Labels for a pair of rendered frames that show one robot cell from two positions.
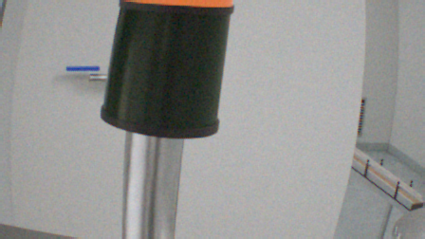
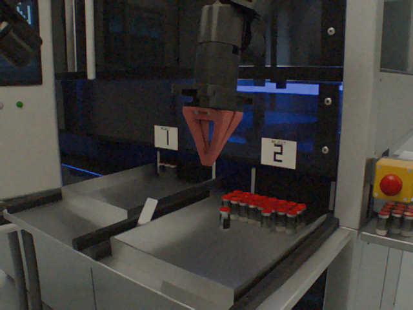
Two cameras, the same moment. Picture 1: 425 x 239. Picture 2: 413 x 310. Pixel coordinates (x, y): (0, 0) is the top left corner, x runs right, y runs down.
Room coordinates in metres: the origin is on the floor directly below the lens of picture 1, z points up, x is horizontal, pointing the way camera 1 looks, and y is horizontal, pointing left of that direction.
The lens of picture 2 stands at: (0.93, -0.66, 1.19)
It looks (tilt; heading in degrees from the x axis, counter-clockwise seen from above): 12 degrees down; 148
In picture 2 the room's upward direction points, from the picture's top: straight up
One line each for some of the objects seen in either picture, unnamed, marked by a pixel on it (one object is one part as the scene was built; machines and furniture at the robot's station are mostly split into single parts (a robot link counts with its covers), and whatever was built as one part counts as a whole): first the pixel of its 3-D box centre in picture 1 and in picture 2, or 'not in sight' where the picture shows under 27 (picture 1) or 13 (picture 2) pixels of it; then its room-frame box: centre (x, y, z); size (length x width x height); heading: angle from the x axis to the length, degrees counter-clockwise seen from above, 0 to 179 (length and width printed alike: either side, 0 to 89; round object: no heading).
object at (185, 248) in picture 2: not in sight; (227, 234); (0.41, -0.29, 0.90); 0.34 x 0.26 x 0.04; 110
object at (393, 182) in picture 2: not in sight; (391, 184); (0.58, -0.03, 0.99); 0.04 x 0.04 x 0.04; 21
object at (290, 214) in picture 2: not in sight; (257, 214); (0.37, -0.19, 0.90); 0.18 x 0.02 x 0.05; 20
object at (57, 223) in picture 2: not in sight; (173, 221); (0.24, -0.32, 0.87); 0.70 x 0.48 x 0.02; 21
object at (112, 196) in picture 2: not in sight; (143, 188); (0.05, -0.31, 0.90); 0.34 x 0.26 x 0.04; 111
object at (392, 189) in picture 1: (315, 129); not in sight; (6.15, -0.67, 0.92); 3.60 x 0.15 x 0.16; 21
